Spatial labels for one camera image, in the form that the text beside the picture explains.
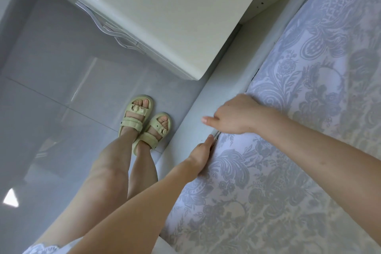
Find person's left leg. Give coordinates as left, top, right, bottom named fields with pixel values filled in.
left=34, top=131, right=133, bottom=245

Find person's right hand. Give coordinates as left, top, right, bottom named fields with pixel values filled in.
left=202, top=94, right=265, bottom=135

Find person's left beige sandal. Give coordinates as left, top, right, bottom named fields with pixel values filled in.
left=118, top=95, right=155, bottom=138

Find person's right beige sandal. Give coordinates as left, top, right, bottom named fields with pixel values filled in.
left=132, top=112, right=173, bottom=156

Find person's white lace dress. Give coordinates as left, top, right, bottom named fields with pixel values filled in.
left=23, top=236, right=85, bottom=254

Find person's left hand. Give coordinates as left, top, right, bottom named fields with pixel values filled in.
left=184, top=134, right=216, bottom=178

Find white floral bed sheet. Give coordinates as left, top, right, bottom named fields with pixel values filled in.
left=160, top=0, right=381, bottom=254

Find person's left forearm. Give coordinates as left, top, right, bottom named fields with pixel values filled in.
left=67, top=160, right=200, bottom=254

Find cream nightstand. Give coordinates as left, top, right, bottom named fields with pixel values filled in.
left=25, top=0, right=278, bottom=82

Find cream bed frame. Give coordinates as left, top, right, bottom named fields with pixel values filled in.
left=153, top=0, right=328, bottom=254

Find person's right leg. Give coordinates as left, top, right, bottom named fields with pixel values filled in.
left=126, top=143, right=159, bottom=201

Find person's right forearm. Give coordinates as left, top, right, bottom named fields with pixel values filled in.
left=253, top=107, right=381, bottom=221

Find person's beige sandal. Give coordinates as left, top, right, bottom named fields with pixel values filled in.
left=118, top=95, right=155, bottom=138
left=132, top=112, right=173, bottom=156

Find person's leg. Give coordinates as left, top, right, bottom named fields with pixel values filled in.
left=126, top=143, right=159, bottom=201
left=34, top=131, right=133, bottom=245

